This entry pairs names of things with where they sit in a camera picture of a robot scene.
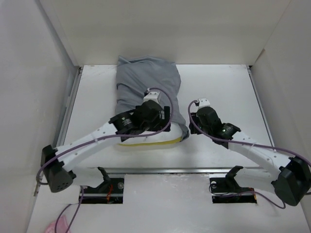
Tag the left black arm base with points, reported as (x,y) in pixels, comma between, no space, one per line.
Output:
(100,188)

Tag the grey pillowcase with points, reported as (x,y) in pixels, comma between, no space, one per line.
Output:
(134,76)

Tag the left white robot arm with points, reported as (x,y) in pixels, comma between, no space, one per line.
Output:
(57,164)

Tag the cream yellow pillow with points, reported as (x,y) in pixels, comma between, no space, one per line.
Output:
(177,134)

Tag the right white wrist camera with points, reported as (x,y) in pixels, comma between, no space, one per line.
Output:
(202,102)

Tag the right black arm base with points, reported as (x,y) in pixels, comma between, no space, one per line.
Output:
(225,190)

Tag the pink cloth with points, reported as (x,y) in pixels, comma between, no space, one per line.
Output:
(61,226)

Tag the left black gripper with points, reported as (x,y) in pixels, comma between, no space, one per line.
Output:
(160,124)

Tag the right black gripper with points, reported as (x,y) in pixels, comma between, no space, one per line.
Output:
(193,129)

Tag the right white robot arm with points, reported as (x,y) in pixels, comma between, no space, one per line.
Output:
(285,173)

